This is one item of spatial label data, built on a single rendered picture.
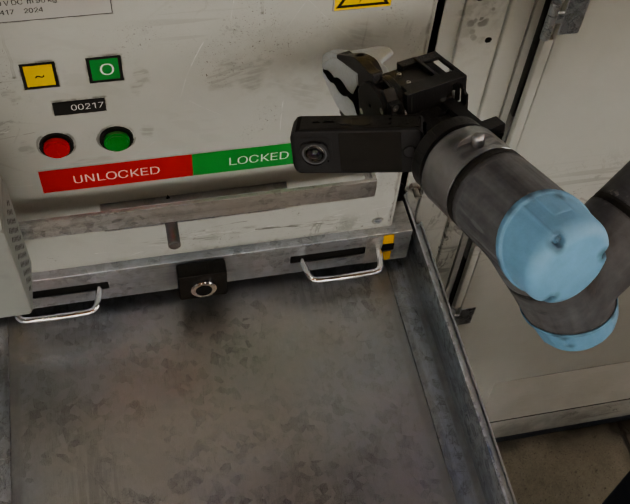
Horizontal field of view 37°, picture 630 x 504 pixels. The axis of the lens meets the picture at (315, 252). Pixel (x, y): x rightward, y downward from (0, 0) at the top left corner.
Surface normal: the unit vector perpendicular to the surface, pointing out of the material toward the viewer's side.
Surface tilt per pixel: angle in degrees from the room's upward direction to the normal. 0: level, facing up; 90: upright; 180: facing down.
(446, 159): 44
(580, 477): 0
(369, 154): 77
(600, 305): 73
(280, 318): 0
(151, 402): 0
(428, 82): 15
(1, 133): 90
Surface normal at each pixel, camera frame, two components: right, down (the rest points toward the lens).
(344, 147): -0.11, 0.65
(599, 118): 0.20, 0.80
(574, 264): 0.45, 0.57
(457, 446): 0.06, -0.58
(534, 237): -0.63, -0.29
